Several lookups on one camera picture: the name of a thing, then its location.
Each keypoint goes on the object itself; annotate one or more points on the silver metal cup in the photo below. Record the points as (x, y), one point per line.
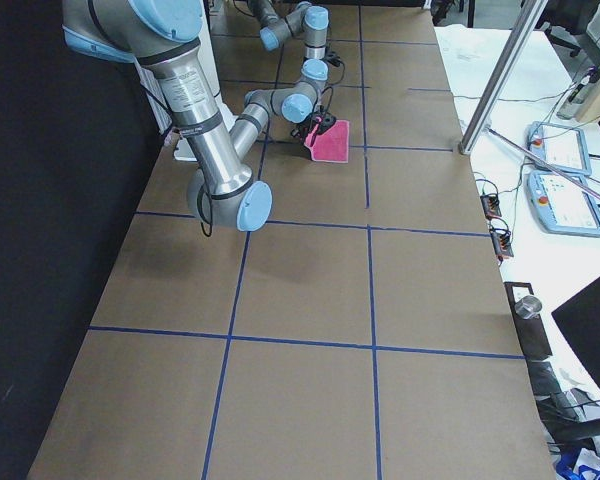
(528, 307)

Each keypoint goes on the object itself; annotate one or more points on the lower teach pendant tablet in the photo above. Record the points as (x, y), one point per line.
(561, 207)

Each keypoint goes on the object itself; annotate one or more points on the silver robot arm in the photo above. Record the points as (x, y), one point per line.
(308, 21)
(165, 38)

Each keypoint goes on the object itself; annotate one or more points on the upper teach pendant tablet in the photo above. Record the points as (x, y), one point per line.
(561, 146)

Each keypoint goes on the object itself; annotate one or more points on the orange black connector box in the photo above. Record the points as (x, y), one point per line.
(491, 206)

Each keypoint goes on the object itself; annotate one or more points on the teach pendant tablet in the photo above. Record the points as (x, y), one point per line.
(561, 146)
(561, 207)

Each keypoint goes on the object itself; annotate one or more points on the pink towel with grey back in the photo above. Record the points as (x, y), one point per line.
(328, 141)

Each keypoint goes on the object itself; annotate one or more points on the black monitor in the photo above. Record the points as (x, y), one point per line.
(578, 319)

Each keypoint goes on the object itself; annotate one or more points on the aluminium frame post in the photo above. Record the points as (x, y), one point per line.
(513, 47)

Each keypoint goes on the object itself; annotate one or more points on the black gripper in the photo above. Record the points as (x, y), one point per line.
(304, 131)

